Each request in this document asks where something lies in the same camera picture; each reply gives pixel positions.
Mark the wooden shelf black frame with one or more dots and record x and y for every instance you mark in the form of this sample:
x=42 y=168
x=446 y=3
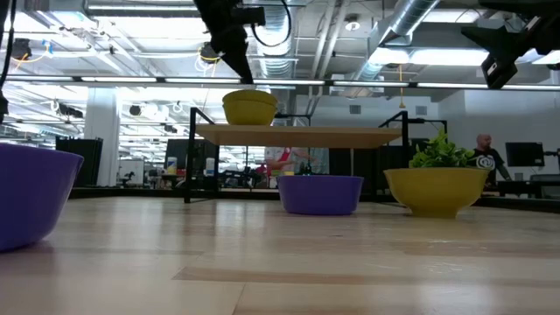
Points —
x=297 y=136

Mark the green plant white pot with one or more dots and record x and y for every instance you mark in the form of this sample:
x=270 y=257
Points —
x=439 y=153

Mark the white building column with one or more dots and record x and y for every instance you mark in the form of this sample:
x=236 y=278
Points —
x=100 y=144

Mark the white bottle yellow label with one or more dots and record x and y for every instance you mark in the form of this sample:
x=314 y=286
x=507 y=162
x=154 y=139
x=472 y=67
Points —
x=172 y=166

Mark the yellow bowl patterned inside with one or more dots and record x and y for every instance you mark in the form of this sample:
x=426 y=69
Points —
x=249 y=96
x=249 y=116
x=437 y=192

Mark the violet blue plastic bowl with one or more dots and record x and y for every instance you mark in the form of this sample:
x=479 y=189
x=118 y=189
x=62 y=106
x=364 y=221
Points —
x=319 y=194
x=30 y=197

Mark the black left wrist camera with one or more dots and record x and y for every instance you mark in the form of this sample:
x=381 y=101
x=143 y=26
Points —
x=249 y=16

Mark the black cabinet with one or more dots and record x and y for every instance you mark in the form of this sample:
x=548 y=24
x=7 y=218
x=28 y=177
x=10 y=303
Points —
x=83 y=162

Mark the black round ceiling device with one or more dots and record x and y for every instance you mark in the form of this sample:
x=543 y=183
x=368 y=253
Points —
x=205 y=50

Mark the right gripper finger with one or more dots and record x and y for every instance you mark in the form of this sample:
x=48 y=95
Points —
x=499 y=38
x=503 y=67

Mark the white plastic container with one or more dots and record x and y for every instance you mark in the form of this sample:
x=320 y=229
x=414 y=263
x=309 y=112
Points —
x=210 y=167

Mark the long led light bar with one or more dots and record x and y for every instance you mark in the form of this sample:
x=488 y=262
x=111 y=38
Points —
x=372 y=83

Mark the black background desk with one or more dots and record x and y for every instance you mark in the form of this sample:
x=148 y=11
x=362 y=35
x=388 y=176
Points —
x=529 y=186

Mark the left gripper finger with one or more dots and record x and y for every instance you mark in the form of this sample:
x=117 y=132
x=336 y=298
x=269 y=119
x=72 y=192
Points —
x=236 y=54

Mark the person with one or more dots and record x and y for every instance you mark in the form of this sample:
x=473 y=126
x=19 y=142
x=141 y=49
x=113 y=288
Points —
x=282 y=159
x=485 y=159

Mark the silver ventilation duct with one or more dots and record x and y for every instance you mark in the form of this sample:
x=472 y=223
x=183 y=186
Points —
x=411 y=15
x=275 y=26

